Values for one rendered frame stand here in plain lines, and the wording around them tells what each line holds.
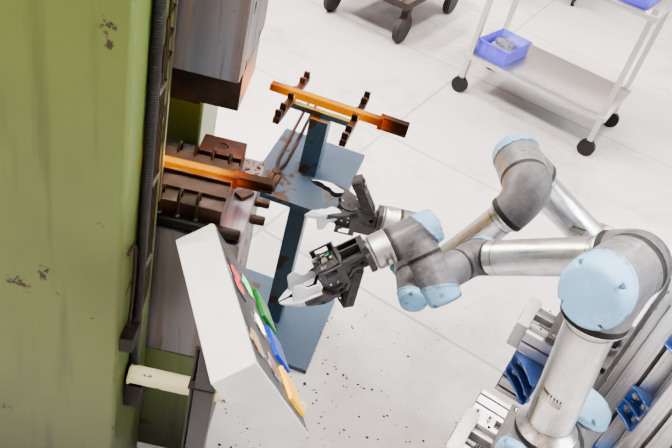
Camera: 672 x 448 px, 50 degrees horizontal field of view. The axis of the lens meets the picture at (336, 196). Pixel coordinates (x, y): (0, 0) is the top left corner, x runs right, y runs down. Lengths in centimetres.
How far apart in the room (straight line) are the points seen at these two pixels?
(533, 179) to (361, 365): 135
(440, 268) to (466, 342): 162
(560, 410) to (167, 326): 110
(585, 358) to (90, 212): 93
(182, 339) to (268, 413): 80
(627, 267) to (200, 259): 73
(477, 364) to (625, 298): 186
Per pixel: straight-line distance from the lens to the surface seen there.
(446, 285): 145
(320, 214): 178
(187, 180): 183
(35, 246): 155
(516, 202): 167
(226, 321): 123
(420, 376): 286
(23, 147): 140
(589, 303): 120
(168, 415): 234
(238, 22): 144
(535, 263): 143
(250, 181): 183
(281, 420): 132
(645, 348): 168
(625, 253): 122
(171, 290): 193
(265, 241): 319
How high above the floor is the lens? 210
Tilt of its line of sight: 36 degrees down
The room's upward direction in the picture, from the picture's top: 15 degrees clockwise
